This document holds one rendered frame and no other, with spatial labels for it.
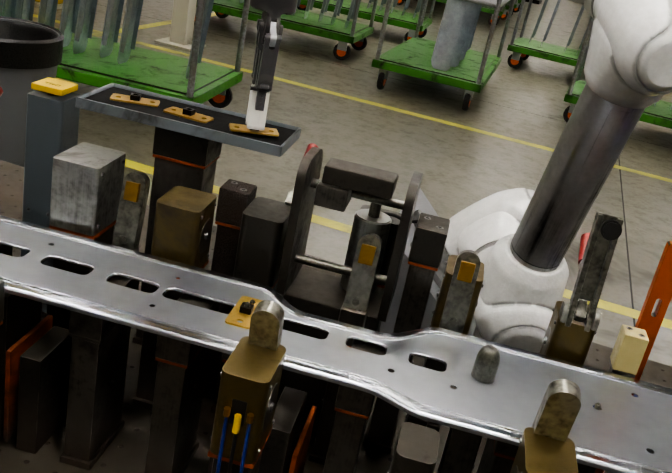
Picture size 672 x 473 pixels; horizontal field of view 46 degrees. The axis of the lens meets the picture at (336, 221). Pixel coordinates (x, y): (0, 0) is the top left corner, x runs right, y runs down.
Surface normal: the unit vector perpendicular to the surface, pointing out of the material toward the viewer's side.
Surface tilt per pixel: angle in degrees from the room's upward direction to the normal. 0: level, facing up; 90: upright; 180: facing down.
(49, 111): 90
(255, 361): 0
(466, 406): 0
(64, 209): 90
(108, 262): 0
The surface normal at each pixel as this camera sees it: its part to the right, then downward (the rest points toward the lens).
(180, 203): 0.18, -0.91
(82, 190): -0.19, 0.34
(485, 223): -0.59, -0.55
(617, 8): -0.87, -0.34
